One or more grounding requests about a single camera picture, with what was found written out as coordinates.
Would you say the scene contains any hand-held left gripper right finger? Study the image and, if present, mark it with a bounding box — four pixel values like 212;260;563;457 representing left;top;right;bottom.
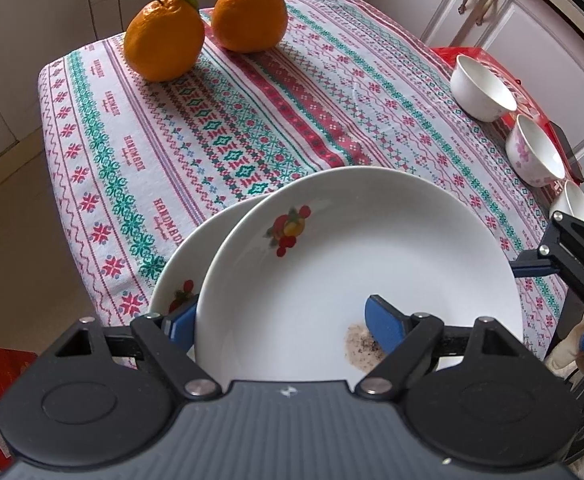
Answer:
354;294;529;400

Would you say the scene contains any orange with leafy stem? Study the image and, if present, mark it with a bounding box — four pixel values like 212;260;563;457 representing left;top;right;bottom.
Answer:
124;0;227;82

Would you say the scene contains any white bowl with pink flowers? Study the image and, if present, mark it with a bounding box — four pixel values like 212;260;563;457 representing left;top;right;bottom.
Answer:
450;54;518;122
549;180;584;233
505;114;566;188

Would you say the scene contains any patterned red green tablecloth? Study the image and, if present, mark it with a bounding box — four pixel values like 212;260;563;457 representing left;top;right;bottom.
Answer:
38;0;573;363

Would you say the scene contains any black phone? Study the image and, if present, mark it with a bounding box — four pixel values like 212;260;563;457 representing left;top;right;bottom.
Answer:
549;121;584;184

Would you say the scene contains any white plate with fruit print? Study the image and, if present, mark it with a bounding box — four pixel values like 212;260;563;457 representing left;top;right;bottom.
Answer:
195;166;524;378
150;199;257;322

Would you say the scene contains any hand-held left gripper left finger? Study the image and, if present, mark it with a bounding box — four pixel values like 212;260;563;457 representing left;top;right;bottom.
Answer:
46;294;223;401

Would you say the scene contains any orange without leaves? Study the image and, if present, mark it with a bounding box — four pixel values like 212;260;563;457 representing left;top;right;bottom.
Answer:
212;0;289;53

